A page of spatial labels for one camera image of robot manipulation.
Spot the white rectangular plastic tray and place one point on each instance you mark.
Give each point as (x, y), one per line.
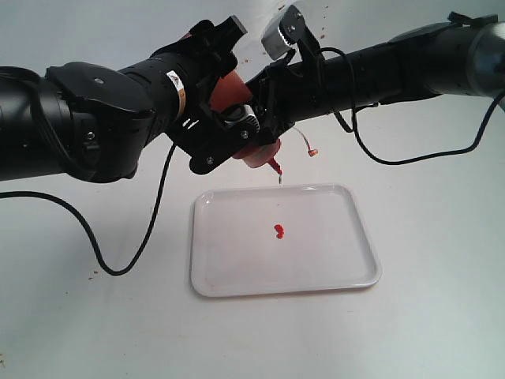
(235, 252)

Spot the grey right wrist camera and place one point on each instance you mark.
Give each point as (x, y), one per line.
(283, 31)

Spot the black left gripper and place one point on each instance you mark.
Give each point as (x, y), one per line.
(205, 90)

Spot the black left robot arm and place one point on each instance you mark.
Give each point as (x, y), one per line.
(92, 122)

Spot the red sauce blob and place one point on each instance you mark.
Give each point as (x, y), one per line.
(279, 231)

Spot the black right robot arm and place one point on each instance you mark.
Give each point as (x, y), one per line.
(462, 56)

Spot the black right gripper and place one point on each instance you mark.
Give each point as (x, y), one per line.
(284, 93)

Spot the red sauce squeeze bottle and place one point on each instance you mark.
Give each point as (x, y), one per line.
(210, 142)

